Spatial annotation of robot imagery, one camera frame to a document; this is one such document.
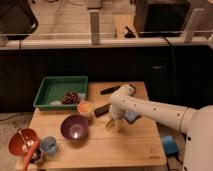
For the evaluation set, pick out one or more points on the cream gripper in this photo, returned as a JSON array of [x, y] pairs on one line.
[[117, 124]]

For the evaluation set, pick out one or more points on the blue object on floor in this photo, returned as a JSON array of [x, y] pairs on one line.
[[169, 145]]

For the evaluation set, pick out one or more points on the small metal cup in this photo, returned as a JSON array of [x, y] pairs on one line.
[[37, 157]]

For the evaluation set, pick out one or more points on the bunch of dark grapes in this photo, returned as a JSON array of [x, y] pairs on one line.
[[71, 98]]

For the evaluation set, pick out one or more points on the red handled utensil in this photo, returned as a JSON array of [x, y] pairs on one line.
[[30, 153]]

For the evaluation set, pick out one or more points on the orange cup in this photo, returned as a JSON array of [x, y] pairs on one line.
[[85, 108]]

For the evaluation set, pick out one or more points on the purple bowl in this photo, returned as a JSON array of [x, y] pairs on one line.
[[74, 127]]

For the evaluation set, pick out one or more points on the yellow banana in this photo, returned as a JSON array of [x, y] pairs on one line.
[[109, 125]]

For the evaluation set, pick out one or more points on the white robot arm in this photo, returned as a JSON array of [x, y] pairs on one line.
[[196, 124]]

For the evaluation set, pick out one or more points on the black handled brush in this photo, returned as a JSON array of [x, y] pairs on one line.
[[110, 90]]

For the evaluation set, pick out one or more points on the light blue cup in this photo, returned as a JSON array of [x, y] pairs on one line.
[[49, 145]]

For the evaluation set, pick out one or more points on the dark brown block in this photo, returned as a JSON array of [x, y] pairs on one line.
[[102, 110]]

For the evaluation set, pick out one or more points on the red bowl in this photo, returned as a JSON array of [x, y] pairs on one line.
[[21, 141]]

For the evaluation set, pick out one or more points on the green plastic tray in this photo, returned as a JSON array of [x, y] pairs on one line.
[[54, 88]]

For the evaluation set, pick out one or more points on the blue sponge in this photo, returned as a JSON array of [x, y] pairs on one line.
[[131, 117]]

